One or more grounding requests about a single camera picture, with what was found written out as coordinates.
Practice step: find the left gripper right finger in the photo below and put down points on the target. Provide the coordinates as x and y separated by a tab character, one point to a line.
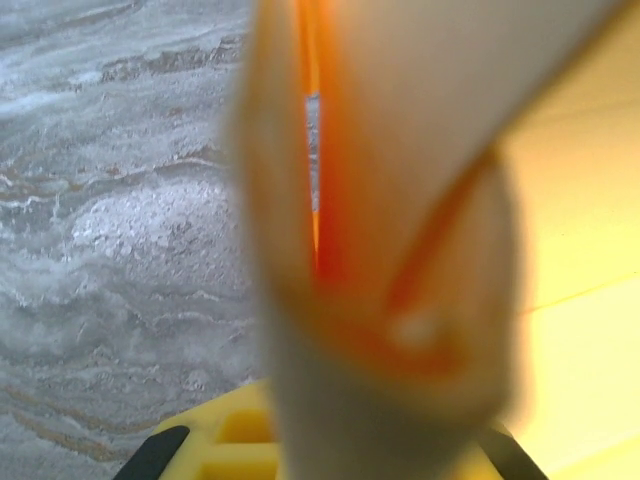
510	455

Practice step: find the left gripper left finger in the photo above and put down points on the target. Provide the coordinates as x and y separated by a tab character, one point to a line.
235	440

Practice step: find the yellow paper box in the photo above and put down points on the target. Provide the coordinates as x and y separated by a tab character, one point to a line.
400	150

